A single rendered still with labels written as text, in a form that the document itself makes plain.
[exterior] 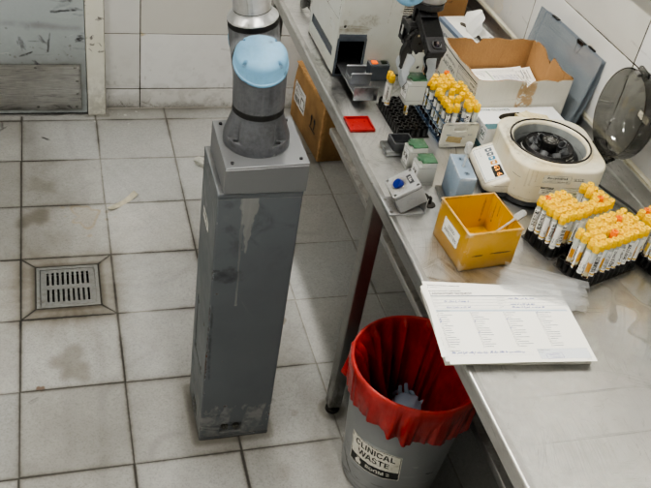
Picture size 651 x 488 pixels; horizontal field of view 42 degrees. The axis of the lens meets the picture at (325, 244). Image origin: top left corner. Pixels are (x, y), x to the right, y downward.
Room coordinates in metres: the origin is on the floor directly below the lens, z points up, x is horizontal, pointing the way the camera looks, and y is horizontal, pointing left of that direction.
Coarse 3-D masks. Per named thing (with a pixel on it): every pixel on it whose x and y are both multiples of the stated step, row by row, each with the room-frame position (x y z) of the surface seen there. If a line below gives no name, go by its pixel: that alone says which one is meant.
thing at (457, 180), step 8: (456, 160) 1.70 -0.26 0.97; (448, 168) 1.71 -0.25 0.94; (456, 168) 1.66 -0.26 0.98; (464, 168) 1.67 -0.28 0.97; (472, 168) 1.67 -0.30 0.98; (448, 176) 1.69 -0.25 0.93; (456, 176) 1.64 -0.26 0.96; (464, 176) 1.63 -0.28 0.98; (472, 176) 1.64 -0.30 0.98; (448, 184) 1.68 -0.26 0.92; (456, 184) 1.63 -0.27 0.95; (464, 184) 1.63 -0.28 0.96; (472, 184) 1.63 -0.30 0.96; (440, 192) 1.69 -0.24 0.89; (448, 192) 1.67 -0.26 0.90; (456, 192) 1.62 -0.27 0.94; (464, 192) 1.63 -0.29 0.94; (472, 192) 1.63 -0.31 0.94; (440, 200) 1.66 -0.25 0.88
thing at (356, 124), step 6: (348, 120) 1.96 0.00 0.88; (354, 120) 1.96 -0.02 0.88; (360, 120) 1.97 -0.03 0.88; (366, 120) 1.97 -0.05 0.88; (348, 126) 1.92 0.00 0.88; (354, 126) 1.93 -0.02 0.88; (360, 126) 1.94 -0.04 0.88; (366, 126) 1.94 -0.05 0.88; (372, 126) 1.94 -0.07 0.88; (354, 132) 1.91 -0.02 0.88; (360, 132) 1.91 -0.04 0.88
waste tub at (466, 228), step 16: (448, 208) 1.51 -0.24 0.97; (464, 208) 1.56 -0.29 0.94; (480, 208) 1.58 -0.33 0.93; (496, 208) 1.57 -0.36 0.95; (448, 224) 1.49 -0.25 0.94; (464, 224) 1.57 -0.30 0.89; (480, 224) 1.58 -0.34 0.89; (496, 224) 1.55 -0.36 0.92; (512, 224) 1.50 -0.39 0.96; (448, 240) 1.48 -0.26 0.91; (464, 240) 1.43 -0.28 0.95; (480, 240) 1.43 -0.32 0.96; (496, 240) 1.45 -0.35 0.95; (512, 240) 1.47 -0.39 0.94; (464, 256) 1.42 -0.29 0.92; (480, 256) 1.44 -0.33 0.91; (496, 256) 1.46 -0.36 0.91; (512, 256) 1.47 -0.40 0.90
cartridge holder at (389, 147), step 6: (390, 138) 1.85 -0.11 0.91; (396, 138) 1.88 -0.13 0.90; (402, 138) 1.88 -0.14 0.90; (408, 138) 1.88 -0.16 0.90; (384, 144) 1.85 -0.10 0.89; (390, 144) 1.85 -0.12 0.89; (396, 144) 1.83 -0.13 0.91; (402, 144) 1.83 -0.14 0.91; (384, 150) 1.83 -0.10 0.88; (390, 150) 1.83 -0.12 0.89; (396, 150) 1.83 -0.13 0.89; (402, 150) 1.83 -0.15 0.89
